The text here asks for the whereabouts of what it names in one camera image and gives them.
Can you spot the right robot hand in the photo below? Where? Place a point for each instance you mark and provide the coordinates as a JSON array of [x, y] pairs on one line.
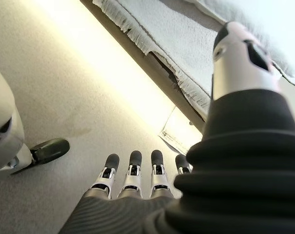
[[235, 170]]

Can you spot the white duvet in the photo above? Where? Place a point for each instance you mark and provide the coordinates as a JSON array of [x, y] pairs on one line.
[[279, 19]]

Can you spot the printed paper sheet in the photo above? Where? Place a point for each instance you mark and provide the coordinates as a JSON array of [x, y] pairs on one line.
[[179, 136]]

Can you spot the dark right robot foot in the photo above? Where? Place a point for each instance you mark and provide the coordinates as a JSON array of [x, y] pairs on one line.
[[52, 148]]

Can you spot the silver right robot leg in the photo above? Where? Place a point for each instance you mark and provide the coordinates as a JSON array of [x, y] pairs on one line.
[[4, 117]]

